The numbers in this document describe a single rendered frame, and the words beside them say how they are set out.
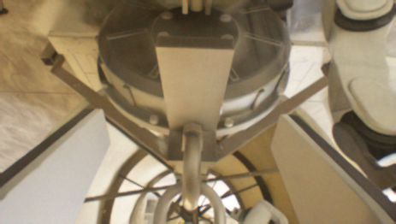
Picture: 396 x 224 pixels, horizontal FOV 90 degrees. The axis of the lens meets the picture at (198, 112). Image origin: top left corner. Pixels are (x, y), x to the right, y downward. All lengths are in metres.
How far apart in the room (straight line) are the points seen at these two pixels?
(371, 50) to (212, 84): 0.57
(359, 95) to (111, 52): 0.49
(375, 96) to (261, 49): 0.34
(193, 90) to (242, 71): 0.09
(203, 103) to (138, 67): 0.09
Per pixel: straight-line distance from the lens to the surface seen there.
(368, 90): 0.56
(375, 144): 0.54
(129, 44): 0.27
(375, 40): 0.72
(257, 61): 0.25
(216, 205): 0.19
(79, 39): 1.41
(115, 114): 1.09
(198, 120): 0.19
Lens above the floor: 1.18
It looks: 34 degrees down
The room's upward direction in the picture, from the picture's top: 179 degrees counter-clockwise
